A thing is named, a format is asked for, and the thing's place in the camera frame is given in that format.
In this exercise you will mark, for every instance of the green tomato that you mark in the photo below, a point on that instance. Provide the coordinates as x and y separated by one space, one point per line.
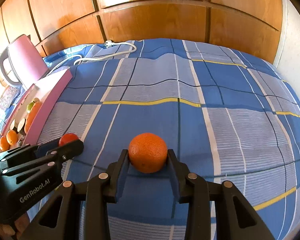
29 106

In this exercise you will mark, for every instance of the pink rimmed tray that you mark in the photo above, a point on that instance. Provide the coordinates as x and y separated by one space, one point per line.
47 90

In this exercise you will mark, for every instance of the orange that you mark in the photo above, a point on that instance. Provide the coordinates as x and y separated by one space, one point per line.
4 145
12 137

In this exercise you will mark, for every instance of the blue plaid tablecloth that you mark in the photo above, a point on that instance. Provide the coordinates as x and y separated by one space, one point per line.
227 115

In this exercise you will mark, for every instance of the small dark radish piece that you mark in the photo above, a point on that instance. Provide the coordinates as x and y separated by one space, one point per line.
12 126

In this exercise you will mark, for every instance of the pink electric kettle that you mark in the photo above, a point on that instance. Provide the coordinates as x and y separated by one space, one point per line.
25 61

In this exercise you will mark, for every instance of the silver ornate tissue box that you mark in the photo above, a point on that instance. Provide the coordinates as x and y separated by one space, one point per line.
9 97

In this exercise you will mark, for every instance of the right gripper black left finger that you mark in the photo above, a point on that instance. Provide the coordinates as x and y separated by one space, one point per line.
60 216

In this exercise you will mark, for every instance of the red tomato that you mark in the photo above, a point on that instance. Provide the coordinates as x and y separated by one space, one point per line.
67 138

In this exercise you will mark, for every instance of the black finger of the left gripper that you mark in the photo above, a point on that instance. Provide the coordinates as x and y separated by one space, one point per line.
57 155
23 154

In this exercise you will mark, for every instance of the orange carrot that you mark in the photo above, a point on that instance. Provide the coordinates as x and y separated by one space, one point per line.
32 114

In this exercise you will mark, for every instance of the orange tangerine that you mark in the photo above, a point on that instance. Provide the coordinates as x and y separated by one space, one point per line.
147 153

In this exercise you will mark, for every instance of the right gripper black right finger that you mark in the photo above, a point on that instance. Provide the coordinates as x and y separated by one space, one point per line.
235 216

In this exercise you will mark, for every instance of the dark cylindrical radish piece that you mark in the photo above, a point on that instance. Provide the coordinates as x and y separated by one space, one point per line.
21 126

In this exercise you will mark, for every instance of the person hand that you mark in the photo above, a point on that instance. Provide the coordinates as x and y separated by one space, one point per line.
14 230

